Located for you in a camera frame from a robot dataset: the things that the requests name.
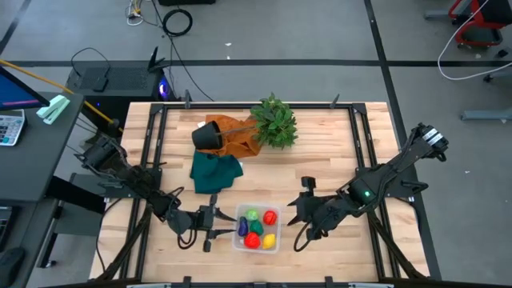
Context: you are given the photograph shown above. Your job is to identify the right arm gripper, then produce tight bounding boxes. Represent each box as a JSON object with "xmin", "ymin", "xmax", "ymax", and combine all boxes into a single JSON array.
[{"xmin": 286, "ymin": 176, "xmax": 341, "ymax": 241}]

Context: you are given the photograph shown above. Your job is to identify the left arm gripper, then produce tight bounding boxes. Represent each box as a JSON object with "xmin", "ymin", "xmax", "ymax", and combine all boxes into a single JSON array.
[{"xmin": 196, "ymin": 194, "xmax": 238, "ymax": 253}]

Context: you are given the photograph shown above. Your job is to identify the red toy tomato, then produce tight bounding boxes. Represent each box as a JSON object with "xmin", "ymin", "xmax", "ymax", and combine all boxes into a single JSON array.
[{"xmin": 243, "ymin": 232, "xmax": 262, "ymax": 250}]

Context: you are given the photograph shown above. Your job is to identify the clear plastic tupperware container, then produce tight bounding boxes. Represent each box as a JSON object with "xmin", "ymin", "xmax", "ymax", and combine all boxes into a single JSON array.
[{"xmin": 231, "ymin": 202, "xmax": 282, "ymax": 255}]

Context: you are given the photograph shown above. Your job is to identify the dark green cloth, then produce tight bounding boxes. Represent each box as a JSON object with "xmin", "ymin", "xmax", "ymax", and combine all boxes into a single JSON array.
[{"xmin": 189, "ymin": 150, "xmax": 244, "ymax": 195}]

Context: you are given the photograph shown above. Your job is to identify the orange cloth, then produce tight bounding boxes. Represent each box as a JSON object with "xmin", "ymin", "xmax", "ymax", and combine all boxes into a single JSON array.
[{"xmin": 198, "ymin": 114, "xmax": 263, "ymax": 159}]

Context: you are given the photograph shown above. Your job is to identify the black plant pot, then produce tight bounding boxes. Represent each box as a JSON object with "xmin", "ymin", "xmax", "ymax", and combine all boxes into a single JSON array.
[{"xmin": 191, "ymin": 121, "xmax": 224, "ymax": 151}]

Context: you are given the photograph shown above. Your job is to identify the artificial green plant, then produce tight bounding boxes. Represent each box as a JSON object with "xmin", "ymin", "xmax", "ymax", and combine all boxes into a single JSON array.
[{"xmin": 218, "ymin": 93, "xmax": 299, "ymax": 152}]

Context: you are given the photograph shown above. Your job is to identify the black computer tower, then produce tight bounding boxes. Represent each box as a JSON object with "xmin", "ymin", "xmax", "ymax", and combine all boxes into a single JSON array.
[{"xmin": 65, "ymin": 59, "xmax": 171, "ymax": 121}]

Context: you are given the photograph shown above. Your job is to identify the black wifi antenna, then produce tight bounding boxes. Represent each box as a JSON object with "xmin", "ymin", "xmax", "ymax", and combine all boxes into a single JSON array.
[{"xmin": 147, "ymin": 46, "xmax": 171, "ymax": 73}]

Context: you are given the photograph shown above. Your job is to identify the small black adapter box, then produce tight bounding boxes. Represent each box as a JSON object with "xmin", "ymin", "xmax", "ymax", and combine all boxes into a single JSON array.
[{"xmin": 91, "ymin": 66, "xmax": 111, "ymax": 93}]

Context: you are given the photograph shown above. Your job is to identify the black desk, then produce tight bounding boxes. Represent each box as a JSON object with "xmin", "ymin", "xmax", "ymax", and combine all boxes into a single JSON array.
[{"xmin": 0, "ymin": 91, "xmax": 85, "ymax": 288}]

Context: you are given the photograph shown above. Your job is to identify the mint green stapler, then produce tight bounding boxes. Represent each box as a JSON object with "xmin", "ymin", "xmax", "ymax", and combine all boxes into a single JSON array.
[{"xmin": 35, "ymin": 94, "xmax": 71, "ymax": 126}]

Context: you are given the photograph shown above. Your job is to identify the grey metal floor bar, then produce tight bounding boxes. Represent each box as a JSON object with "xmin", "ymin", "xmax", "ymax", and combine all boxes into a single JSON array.
[{"xmin": 459, "ymin": 107, "xmax": 512, "ymax": 122}]

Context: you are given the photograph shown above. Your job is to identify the grey desk calculator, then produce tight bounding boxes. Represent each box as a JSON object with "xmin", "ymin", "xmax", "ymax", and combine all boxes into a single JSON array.
[{"xmin": 0, "ymin": 109, "xmax": 26, "ymax": 147}]

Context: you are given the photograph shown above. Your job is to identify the computer monitor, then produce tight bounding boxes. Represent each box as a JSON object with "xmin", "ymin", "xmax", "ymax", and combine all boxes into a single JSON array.
[{"xmin": 0, "ymin": 65, "xmax": 51, "ymax": 112}]

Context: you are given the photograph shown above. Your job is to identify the red and black chair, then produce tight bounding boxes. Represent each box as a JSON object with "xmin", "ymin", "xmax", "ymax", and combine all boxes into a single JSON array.
[{"xmin": 447, "ymin": 0, "xmax": 512, "ymax": 50}]

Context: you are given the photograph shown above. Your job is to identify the black metal table frame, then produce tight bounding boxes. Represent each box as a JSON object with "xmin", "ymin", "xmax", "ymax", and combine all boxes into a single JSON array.
[{"xmin": 98, "ymin": 102, "xmax": 429, "ymax": 281}]

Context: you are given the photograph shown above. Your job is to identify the white floor cable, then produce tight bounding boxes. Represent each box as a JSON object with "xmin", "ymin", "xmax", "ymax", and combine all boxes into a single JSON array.
[{"xmin": 438, "ymin": 0, "xmax": 512, "ymax": 81}]

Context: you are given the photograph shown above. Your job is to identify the coiled black cable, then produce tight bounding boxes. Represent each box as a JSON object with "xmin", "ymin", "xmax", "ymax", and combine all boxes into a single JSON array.
[{"xmin": 162, "ymin": 7, "xmax": 194, "ymax": 38}]

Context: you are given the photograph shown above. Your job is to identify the white cable bundle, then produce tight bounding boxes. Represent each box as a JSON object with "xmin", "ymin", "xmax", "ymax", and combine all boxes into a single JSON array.
[{"xmin": 126, "ymin": 0, "xmax": 146, "ymax": 27}]

